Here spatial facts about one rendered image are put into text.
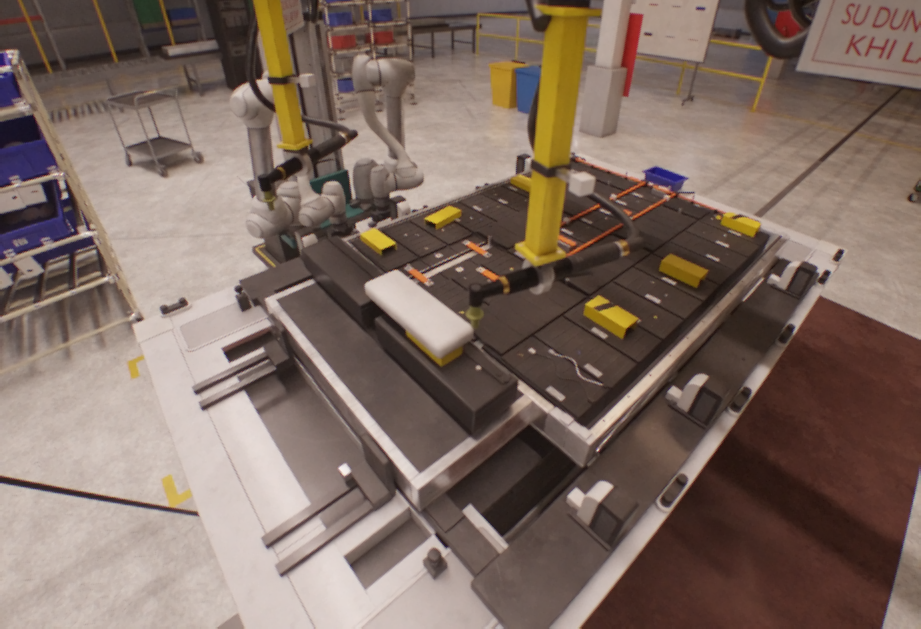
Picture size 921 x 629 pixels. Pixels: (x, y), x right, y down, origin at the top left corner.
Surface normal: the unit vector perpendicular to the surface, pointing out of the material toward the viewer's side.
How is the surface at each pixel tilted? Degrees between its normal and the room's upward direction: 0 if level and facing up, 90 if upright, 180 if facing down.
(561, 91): 90
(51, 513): 0
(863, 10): 90
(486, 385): 0
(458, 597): 0
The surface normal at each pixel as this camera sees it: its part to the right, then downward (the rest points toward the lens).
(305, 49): 0.70, 0.43
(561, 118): 0.44, 0.53
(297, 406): 0.00, -0.81
